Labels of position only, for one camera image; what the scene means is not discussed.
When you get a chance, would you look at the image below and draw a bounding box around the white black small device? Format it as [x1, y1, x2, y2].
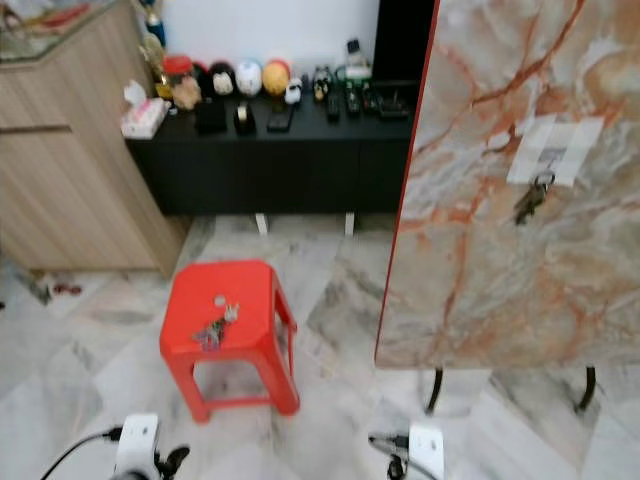
[345, 38, 371, 79]

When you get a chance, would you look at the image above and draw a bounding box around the black round plush toy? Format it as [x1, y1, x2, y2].
[205, 62, 234, 99]

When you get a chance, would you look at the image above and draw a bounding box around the black TV console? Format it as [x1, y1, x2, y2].
[125, 85, 421, 233]

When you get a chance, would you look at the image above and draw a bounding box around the black tape dispenser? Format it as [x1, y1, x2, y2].
[233, 103, 257, 135]

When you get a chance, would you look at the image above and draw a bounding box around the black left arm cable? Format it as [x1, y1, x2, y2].
[42, 426, 127, 480]

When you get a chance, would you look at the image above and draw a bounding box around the marble pattern board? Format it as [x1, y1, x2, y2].
[374, 0, 640, 371]

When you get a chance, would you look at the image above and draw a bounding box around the black board stand leg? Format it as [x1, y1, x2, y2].
[425, 368, 446, 416]
[575, 367, 598, 413]

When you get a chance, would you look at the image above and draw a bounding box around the blue gold trophy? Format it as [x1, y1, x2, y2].
[142, 0, 167, 46]

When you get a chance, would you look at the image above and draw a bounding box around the key bunch with colourful tags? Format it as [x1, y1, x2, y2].
[195, 303, 241, 351]

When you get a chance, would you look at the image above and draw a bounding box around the black flat device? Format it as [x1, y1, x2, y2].
[266, 106, 293, 133]

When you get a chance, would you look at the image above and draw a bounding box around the red plastic stool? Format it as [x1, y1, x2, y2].
[160, 260, 301, 424]

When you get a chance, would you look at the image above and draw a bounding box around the white round plush toy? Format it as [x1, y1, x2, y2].
[235, 60, 263, 98]

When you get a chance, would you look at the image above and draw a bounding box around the brown plush toy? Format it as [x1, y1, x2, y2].
[172, 78, 203, 111]

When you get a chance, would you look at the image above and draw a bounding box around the black wallet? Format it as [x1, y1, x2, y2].
[195, 100, 228, 136]

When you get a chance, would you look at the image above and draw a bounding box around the white hook patch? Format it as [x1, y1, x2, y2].
[506, 115, 606, 188]

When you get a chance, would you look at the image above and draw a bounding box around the light wooden cabinet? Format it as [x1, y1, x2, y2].
[0, 0, 186, 279]

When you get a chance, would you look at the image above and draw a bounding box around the pink tissue pack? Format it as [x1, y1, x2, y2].
[120, 80, 169, 139]

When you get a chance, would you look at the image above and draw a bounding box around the yellow round plush toy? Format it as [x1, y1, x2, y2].
[262, 58, 292, 97]

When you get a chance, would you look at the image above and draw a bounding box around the black television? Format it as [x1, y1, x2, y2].
[372, 0, 436, 83]

